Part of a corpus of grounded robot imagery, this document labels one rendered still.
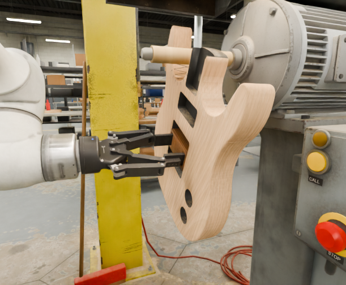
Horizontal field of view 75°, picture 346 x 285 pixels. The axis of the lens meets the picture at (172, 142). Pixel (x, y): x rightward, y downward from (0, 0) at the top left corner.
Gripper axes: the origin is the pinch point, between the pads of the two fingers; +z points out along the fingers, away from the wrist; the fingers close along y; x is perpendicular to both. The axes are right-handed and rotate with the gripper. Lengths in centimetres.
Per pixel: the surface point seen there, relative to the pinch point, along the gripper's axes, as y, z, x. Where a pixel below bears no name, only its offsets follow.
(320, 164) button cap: 21.2, 13.9, 11.6
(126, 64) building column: -91, 3, -9
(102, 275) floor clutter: -32, -17, -117
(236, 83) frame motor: -5.6, 15.1, 13.7
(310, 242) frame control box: 26.4, 14.6, -0.6
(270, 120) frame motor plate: 0.5, 23.5, 7.1
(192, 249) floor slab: -43, 51, -134
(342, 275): 28.1, 35.0, -18.8
